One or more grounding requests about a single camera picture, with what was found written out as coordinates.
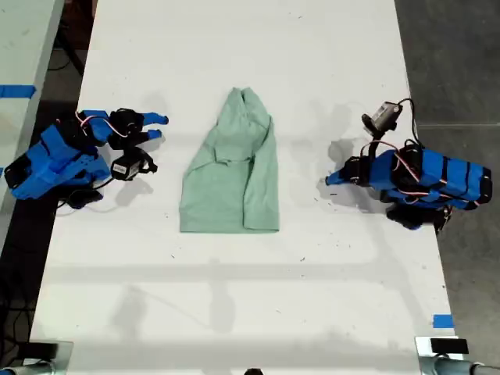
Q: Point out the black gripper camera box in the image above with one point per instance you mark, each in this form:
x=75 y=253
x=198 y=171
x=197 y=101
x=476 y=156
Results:
x=129 y=166

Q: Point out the black round object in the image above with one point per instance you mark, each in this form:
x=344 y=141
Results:
x=253 y=372

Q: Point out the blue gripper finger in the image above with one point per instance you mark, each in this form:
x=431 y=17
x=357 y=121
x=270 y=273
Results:
x=336 y=177

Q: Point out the pale green T-shirt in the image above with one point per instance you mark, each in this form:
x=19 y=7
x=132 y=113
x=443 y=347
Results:
x=218 y=187

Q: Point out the grey gripper camera box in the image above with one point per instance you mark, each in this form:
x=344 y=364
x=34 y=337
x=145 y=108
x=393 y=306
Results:
x=383 y=117

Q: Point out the grey metal pipe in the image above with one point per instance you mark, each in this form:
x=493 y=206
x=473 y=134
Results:
x=457 y=367
x=23 y=369

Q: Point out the long blue tape strip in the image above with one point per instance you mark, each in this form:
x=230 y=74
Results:
x=17 y=91

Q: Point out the white side table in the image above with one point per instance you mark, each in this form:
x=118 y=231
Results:
x=19 y=51

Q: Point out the small black box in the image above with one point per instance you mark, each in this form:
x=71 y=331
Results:
x=449 y=346
x=37 y=348

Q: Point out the blue and black arm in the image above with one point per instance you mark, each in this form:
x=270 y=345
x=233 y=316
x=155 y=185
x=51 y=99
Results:
x=441 y=176
x=54 y=164

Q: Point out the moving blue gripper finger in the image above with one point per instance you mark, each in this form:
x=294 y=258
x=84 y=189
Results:
x=155 y=135

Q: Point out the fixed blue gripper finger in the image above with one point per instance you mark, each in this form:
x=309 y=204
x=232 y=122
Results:
x=156 y=118

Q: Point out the short blue tape piece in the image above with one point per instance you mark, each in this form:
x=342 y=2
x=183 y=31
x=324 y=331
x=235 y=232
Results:
x=443 y=321

